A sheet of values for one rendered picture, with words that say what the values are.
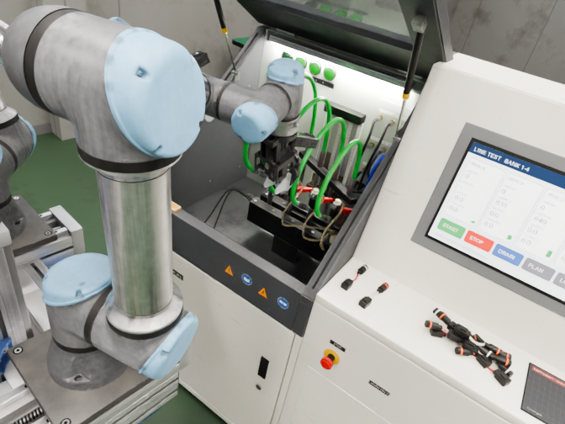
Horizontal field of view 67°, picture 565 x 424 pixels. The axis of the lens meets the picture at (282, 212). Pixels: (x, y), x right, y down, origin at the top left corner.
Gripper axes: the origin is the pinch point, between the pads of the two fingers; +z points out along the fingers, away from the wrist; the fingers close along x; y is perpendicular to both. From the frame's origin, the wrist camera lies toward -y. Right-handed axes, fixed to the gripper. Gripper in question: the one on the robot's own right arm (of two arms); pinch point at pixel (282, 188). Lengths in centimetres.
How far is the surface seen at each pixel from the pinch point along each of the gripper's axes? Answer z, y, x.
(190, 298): 58, 18, -24
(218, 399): 101, 27, -3
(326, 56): -9, -50, -24
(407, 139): -7.2, -32.2, 16.7
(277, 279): 25.7, 8.3, 7.3
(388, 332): 21.5, 3.6, 40.1
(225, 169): 40, -25, -49
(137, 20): 89, -144, -278
